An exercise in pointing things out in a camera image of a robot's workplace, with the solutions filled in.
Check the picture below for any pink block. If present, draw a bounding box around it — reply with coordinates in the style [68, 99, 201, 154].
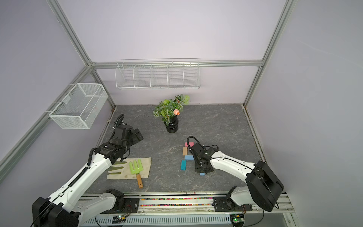
[185, 142, 194, 147]

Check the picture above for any black plant vase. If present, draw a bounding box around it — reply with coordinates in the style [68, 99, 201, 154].
[164, 116, 179, 133]

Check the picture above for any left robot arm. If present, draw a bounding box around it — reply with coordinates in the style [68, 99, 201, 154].
[31, 124, 143, 227]

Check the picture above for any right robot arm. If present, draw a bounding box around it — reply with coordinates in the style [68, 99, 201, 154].
[188, 143, 284, 212]

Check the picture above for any white slotted cable duct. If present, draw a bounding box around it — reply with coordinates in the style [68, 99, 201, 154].
[81, 214, 232, 227]

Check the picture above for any teal block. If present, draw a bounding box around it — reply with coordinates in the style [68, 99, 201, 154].
[180, 160, 187, 171]

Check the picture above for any white mesh wire basket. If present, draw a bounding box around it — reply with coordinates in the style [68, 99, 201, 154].
[49, 83, 108, 130]

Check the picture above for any natural wood block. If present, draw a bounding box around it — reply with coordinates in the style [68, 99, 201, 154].
[182, 147, 188, 156]

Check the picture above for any artificial green plant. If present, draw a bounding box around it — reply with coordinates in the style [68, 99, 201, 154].
[153, 94, 190, 125]

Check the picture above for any long white wire shelf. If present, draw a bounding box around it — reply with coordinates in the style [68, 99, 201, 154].
[115, 58, 201, 90]

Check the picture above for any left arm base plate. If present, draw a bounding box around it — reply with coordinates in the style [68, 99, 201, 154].
[102, 198, 140, 214]

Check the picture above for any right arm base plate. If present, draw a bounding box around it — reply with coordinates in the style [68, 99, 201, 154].
[212, 197, 253, 212]

